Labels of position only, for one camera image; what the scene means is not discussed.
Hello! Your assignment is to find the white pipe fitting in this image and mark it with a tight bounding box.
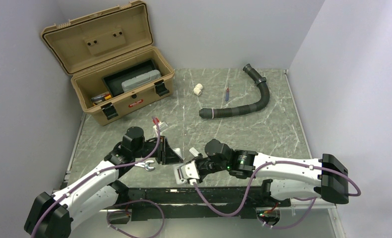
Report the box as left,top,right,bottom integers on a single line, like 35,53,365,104
193,83,203,96

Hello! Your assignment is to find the silver open-end wrench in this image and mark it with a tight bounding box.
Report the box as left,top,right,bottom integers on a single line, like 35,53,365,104
134,160,155,172

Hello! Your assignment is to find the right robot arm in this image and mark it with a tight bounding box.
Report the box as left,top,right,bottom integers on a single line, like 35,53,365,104
181,139,351,206

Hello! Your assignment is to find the tan plastic toolbox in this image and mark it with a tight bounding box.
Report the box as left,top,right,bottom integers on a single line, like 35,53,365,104
41,0,174,125

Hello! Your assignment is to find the white remote control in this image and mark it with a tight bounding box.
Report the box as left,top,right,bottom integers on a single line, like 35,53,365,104
173,148,184,163

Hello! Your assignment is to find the orange black tool in toolbox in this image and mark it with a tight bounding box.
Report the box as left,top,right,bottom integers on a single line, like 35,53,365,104
91,92,112,105

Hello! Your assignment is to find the black corrugated hose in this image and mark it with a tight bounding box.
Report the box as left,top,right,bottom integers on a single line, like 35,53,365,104
198,63,271,119

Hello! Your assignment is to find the white battery cover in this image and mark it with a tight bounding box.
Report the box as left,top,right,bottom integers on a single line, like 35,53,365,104
189,147,200,157

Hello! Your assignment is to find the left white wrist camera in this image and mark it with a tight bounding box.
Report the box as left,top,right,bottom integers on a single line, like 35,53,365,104
153,118,168,132

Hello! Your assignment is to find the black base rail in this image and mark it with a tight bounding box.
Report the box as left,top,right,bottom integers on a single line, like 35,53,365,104
110,186,291,221

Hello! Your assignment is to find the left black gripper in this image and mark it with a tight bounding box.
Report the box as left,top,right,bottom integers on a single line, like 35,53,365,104
133,136,183,165

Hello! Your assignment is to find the grey plastic case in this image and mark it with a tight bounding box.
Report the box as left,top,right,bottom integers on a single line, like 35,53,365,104
121,69,161,93

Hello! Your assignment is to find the black tray in toolbox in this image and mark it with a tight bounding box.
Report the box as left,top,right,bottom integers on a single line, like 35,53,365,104
103,59,160,97

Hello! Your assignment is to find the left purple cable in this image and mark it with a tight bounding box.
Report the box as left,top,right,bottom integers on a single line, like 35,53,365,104
30,117,165,238

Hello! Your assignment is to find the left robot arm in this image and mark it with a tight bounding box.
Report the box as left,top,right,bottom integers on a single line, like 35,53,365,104
24,126,184,238

